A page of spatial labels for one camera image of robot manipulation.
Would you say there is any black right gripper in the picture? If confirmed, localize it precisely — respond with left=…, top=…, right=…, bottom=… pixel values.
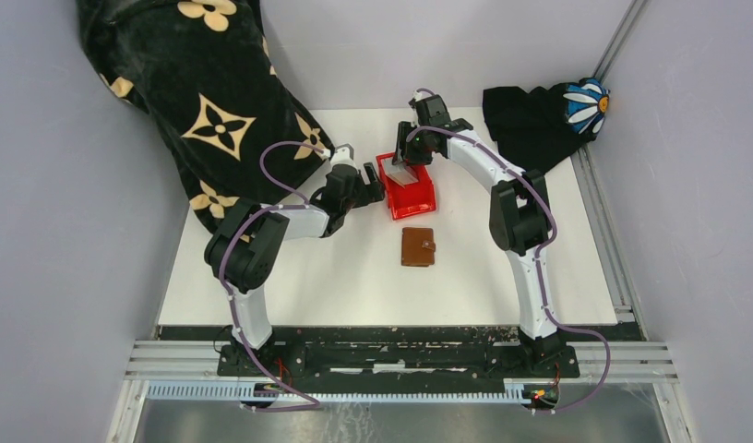
left=391, top=121, right=432, bottom=166

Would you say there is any red plastic bin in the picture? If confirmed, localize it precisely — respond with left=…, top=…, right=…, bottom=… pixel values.
left=376, top=153, right=437, bottom=221

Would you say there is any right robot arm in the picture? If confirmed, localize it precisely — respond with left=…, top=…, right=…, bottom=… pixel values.
left=394, top=89, right=564, bottom=377

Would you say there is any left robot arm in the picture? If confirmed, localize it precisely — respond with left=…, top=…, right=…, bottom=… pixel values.
left=204, top=162, right=385, bottom=376

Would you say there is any black cloth with daisy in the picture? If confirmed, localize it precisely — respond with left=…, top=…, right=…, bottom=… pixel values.
left=482, top=78, right=610, bottom=174

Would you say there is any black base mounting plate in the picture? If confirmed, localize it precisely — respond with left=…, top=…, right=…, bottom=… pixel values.
left=213, top=326, right=580, bottom=397

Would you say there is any black blanket with beige flowers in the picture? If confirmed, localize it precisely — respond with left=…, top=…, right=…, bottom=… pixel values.
left=76, top=1, right=332, bottom=232

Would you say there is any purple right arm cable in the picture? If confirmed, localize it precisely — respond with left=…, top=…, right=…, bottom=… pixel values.
left=405, top=89, right=613, bottom=415

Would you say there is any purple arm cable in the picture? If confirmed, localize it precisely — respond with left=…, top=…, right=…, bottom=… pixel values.
left=220, top=140, right=335, bottom=415
left=405, top=89, right=613, bottom=415

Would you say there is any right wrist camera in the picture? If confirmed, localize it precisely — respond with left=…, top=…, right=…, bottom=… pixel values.
left=411, top=88, right=435, bottom=102

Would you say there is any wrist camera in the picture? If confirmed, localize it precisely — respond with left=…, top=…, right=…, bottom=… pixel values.
left=411, top=88, right=435, bottom=102
left=322, top=143, right=357, bottom=169

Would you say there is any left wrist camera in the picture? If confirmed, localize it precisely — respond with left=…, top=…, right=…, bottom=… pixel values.
left=322, top=143, right=357, bottom=169

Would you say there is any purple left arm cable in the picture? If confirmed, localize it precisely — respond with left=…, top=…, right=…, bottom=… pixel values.
left=220, top=140, right=335, bottom=415

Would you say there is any aluminium rail frame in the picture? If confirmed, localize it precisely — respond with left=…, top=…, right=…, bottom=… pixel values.
left=104, top=0, right=696, bottom=443

